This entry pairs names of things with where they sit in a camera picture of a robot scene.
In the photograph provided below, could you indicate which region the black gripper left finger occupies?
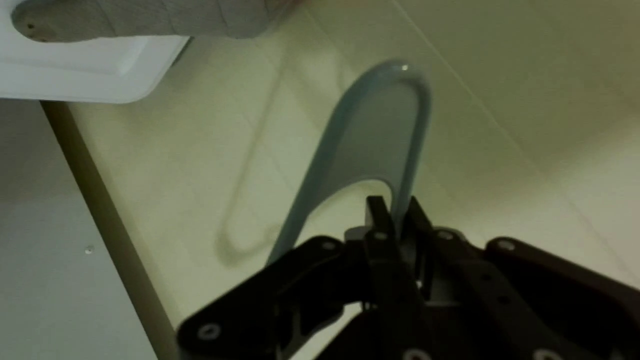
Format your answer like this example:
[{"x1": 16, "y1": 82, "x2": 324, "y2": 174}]
[{"x1": 175, "y1": 194, "x2": 404, "y2": 360}]

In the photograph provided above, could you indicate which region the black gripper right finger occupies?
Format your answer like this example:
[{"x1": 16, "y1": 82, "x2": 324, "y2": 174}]
[{"x1": 398, "y1": 194, "x2": 640, "y2": 360}]

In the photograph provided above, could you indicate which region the clear plastic clothes hanger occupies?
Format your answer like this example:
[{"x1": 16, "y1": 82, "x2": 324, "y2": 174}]
[{"x1": 265, "y1": 57, "x2": 434, "y2": 270}]

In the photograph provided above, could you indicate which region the grey oven mitt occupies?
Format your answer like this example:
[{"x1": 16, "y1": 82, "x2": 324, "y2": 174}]
[{"x1": 11, "y1": 0, "x2": 296, "y2": 43}]

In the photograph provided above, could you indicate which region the white plastic storage bin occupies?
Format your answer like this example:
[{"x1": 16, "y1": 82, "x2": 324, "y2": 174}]
[{"x1": 0, "y1": 0, "x2": 193, "y2": 105}]

